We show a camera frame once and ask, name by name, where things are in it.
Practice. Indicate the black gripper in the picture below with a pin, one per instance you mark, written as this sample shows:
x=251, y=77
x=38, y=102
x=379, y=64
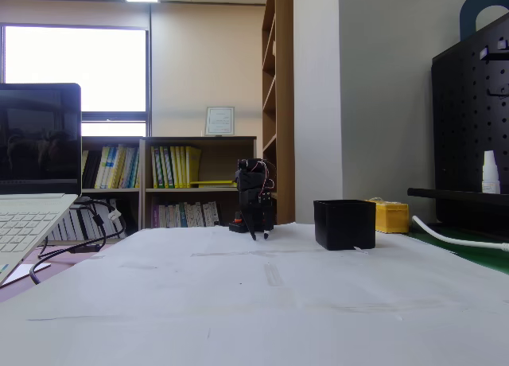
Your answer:
x=254, y=208

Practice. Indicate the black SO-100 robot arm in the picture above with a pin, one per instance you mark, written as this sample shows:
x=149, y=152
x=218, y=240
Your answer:
x=250, y=179

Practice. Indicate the black square container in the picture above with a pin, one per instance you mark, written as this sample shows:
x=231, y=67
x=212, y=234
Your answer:
x=344, y=226

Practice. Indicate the yellow cardboard box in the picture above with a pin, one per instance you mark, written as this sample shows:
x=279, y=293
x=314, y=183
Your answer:
x=391, y=219

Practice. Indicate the orange black table clamp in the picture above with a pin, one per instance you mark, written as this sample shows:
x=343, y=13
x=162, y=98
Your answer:
x=238, y=227

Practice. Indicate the flat-lying yellow book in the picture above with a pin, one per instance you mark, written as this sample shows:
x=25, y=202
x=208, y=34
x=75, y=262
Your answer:
x=207, y=183

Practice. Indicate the upright yellow book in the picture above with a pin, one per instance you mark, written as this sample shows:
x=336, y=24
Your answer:
x=194, y=163

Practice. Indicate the white paper table covering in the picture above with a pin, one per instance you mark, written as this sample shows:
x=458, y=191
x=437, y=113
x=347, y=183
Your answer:
x=278, y=322

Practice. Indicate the framed certificate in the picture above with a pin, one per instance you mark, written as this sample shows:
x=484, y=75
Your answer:
x=220, y=121

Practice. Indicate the low wooden bookcase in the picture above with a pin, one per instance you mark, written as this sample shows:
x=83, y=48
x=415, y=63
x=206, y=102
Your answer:
x=111, y=140
x=142, y=183

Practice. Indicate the tall wooden bookshelf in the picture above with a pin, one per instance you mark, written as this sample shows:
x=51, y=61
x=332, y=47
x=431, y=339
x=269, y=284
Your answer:
x=284, y=103

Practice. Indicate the black pegboard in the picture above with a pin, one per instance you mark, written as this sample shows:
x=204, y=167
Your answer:
x=457, y=123

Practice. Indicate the green desk mat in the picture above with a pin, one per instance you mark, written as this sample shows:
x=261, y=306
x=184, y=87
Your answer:
x=489, y=258

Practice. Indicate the white laptop with dark screen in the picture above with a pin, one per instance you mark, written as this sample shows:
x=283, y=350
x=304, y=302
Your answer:
x=40, y=143

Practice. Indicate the white notepad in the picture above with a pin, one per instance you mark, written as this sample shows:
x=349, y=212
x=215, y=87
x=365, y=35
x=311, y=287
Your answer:
x=28, y=272

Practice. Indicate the white dropper bottle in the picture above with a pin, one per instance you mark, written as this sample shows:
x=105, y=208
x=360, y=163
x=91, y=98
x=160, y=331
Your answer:
x=490, y=175

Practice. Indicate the office window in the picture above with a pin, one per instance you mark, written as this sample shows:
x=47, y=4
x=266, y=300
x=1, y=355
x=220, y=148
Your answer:
x=75, y=67

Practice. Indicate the white pegboard clip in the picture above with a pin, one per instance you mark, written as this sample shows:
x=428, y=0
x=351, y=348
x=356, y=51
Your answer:
x=503, y=44
x=484, y=53

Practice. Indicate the dark teal arch board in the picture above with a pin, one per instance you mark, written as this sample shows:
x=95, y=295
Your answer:
x=469, y=8

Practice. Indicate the black pegboard shelf rail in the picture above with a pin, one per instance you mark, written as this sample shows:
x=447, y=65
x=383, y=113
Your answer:
x=445, y=194

